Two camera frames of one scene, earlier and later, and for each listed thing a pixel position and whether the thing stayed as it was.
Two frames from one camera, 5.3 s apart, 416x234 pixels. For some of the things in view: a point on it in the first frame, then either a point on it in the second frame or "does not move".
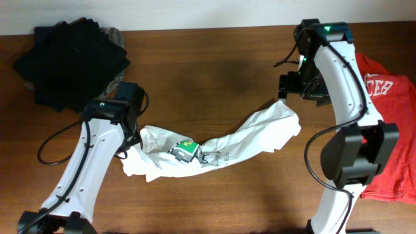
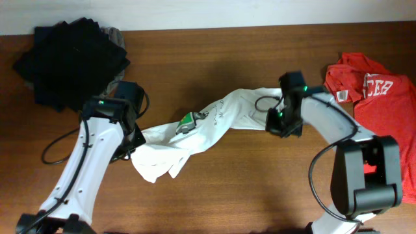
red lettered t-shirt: (394, 98) does not move
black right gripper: (283, 85) → (280, 129)
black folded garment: (71, 64) does not move
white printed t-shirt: (164, 152) → (162, 146)
